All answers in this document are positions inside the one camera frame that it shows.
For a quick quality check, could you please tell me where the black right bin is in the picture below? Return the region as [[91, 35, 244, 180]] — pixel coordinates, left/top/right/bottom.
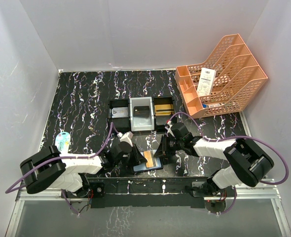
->
[[153, 96, 176, 132]]

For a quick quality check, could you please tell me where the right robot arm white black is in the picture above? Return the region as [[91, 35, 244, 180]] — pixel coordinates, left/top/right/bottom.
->
[[154, 122, 274, 197]]

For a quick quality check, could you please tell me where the black bin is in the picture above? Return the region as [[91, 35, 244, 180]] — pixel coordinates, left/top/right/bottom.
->
[[153, 96, 176, 132], [108, 99, 131, 133]]

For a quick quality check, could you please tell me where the black card holder wallet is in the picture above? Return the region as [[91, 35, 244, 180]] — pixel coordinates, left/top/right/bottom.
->
[[133, 158, 163, 173]]

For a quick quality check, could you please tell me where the black credit card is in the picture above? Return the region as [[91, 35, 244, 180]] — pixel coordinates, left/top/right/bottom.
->
[[133, 106, 150, 118]]

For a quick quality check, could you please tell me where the orange plastic desk organizer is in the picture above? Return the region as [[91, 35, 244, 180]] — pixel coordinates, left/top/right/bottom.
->
[[175, 34, 268, 119]]

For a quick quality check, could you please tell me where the blue white packaged item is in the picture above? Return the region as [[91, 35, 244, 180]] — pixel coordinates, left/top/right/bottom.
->
[[55, 131, 71, 154]]

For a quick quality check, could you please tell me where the small label box in organizer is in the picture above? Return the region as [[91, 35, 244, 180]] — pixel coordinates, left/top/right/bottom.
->
[[202, 103, 225, 110]]

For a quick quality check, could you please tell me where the white paper receipt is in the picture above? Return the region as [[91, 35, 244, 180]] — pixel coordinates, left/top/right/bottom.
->
[[196, 68, 216, 97]]

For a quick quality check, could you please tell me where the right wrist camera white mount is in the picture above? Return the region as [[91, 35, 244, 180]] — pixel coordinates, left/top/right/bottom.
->
[[165, 120, 174, 137]]

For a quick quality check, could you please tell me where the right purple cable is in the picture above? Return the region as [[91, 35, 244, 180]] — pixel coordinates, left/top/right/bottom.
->
[[166, 112, 290, 214]]

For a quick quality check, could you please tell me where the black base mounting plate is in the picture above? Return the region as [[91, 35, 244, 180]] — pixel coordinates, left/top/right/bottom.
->
[[86, 176, 237, 210]]

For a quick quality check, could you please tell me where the white middle bin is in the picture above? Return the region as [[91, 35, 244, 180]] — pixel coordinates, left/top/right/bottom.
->
[[129, 97, 154, 132]]

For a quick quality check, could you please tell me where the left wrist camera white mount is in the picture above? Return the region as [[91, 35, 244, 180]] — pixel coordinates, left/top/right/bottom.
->
[[117, 131, 133, 147]]

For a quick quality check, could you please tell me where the black left bin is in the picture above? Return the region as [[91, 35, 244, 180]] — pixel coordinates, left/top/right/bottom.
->
[[108, 99, 131, 133]]

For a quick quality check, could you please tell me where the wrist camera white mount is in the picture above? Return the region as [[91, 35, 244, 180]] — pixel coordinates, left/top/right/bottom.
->
[[165, 120, 174, 137], [117, 131, 133, 147]]

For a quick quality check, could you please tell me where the gold credit card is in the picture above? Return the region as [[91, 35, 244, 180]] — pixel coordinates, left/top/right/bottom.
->
[[144, 151, 156, 168], [154, 104, 174, 116]]

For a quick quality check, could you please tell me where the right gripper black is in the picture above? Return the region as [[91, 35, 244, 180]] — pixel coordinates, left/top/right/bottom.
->
[[154, 134, 184, 158]]

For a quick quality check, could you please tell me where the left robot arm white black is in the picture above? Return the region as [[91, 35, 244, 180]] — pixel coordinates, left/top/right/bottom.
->
[[20, 142, 147, 197]]

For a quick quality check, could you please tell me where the silver credit card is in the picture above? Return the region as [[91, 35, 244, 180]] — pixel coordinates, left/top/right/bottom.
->
[[111, 107, 129, 118]]

